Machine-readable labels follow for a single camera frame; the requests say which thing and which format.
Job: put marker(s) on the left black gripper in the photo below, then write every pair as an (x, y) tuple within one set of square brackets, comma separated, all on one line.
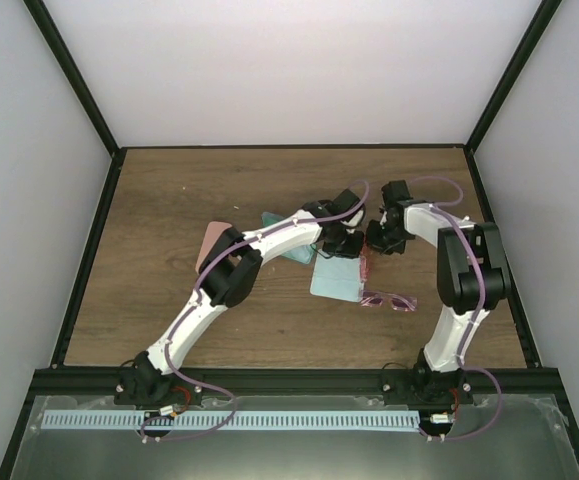
[(349, 250)]

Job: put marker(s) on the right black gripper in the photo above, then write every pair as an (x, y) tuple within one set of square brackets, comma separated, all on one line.
[(373, 241)]

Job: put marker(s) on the green glasses case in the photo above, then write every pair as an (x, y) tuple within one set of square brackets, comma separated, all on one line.
[(301, 254)]

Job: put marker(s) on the light blue cleaning cloth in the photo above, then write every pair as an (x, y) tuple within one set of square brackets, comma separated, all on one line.
[(337, 278)]

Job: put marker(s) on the red lens sunglasses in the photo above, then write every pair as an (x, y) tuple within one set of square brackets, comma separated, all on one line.
[(365, 261)]

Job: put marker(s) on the purple frame sunglasses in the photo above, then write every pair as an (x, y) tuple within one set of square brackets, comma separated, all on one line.
[(395, 301)]

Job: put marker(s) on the pink glasses case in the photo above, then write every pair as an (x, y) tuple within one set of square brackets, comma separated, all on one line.
[(213, 231)]

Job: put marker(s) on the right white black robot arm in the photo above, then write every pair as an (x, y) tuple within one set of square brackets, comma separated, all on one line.
[(472, 277)]

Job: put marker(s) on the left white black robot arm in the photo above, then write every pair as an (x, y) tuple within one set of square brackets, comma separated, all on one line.
[(228, 272)]

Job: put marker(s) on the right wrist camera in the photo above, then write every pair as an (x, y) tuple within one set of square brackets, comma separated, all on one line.
[(394, 192)]

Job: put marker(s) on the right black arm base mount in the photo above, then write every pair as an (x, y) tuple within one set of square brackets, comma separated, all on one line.
[(418, 385)]

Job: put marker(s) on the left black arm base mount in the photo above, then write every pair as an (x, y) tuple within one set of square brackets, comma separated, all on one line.
[(140, 384)]

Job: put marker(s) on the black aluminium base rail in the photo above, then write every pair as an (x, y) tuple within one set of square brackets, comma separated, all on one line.
[(241, 382)]

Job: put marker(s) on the light blue slotted cable duct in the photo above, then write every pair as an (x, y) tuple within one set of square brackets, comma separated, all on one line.
[(389, 421)]

